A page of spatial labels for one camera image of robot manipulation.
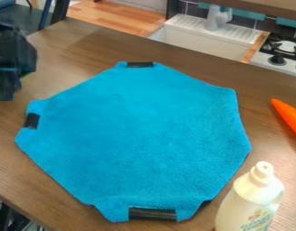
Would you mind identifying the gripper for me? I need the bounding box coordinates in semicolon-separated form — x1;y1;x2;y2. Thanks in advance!
0;19;39;102

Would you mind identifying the blue cloth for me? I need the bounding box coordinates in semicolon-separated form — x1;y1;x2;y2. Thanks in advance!
14;60;254;224

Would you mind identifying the toy sink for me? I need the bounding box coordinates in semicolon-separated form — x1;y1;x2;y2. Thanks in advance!
146;13;266;62

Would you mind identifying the tap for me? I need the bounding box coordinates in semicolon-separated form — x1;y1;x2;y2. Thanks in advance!
203;4;234;32

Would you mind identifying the white bottle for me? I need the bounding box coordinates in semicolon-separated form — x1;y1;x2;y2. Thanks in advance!
214;161;286;231

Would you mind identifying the toy stove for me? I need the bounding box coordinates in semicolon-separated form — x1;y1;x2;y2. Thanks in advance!
247;33;296;79

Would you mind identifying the orange toy carrot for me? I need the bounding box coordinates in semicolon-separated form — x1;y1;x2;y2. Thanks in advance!
269;97;296;140

